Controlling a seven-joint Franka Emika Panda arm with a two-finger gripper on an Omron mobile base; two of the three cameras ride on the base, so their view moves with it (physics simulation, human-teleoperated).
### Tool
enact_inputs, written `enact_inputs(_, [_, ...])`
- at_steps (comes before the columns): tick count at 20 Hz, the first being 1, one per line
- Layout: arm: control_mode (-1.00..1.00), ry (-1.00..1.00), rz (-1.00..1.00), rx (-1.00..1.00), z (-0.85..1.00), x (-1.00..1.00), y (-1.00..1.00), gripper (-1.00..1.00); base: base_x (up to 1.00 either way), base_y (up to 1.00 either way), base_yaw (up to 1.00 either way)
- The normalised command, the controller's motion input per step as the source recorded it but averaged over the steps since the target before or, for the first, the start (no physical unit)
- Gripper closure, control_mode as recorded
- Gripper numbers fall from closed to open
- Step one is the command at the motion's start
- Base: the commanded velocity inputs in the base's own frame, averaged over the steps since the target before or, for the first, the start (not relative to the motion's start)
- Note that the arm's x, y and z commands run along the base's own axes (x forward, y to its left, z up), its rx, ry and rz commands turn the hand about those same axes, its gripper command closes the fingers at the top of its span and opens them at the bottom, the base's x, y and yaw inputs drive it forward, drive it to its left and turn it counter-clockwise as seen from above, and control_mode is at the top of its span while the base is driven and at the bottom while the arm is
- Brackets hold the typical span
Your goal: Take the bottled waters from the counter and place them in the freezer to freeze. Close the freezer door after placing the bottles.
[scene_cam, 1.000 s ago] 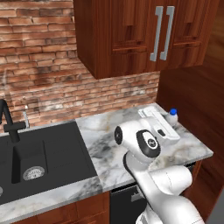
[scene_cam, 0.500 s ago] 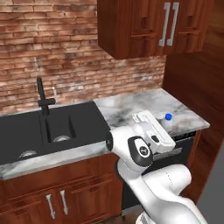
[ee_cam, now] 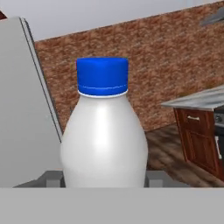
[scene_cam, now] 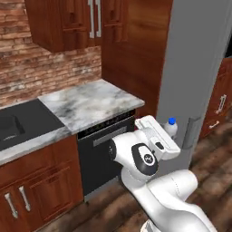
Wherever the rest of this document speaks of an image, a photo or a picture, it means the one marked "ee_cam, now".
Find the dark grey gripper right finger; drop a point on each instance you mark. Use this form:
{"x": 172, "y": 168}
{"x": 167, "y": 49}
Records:
{"x": 156, "y": 178}

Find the grey range hood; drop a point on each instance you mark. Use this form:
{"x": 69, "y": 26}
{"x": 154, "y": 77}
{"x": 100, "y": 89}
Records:
{"x": 213, "y": 18}

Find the white bottle with blue cap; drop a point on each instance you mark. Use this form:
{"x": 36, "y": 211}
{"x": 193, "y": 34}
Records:
{"x": 103, "y": 137}

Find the dark oven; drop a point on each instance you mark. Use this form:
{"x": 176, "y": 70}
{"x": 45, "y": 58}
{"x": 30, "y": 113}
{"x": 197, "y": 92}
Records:
{"x": 219, "y": 131}

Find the brown wooden cupboard run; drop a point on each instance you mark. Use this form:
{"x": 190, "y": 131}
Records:
{"x": 198, "y": 140}

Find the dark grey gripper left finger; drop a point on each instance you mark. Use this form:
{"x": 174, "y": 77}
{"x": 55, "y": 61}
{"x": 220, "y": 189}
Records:
{"x": 52, "y": 178}

